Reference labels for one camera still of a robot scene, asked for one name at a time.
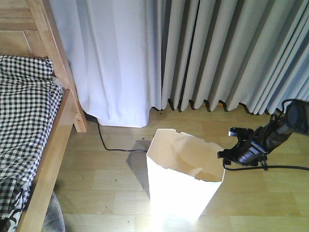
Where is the wooden bed frame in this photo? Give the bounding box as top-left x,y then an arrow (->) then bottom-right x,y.
0,0 -> 86,232

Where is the black white checkered bedding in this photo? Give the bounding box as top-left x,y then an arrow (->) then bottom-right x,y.
0,55 -> 63,232

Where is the white plastic trash bin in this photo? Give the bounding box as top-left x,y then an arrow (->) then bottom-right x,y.
146,129 -> 225,220

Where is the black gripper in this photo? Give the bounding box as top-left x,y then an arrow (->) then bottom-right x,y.
217,139 -> 268,166

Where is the black socket cable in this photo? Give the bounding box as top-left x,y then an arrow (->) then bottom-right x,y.
86,115 -> 148,153

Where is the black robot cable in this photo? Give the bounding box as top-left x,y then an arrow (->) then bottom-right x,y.
222,159 -> 309,172

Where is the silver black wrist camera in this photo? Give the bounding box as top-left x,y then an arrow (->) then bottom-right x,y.
228,127 -> 254,144

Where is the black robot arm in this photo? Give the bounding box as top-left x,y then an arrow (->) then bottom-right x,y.
217,99 -> 309,171

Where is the white sheer curtain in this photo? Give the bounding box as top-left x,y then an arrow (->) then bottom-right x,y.
50,0 -> 162,128

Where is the light grey pleated curtain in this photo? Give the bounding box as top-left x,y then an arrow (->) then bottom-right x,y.
147,0 -> 309,115

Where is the grey round rug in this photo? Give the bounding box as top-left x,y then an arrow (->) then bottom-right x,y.
42,192 -> 66,232

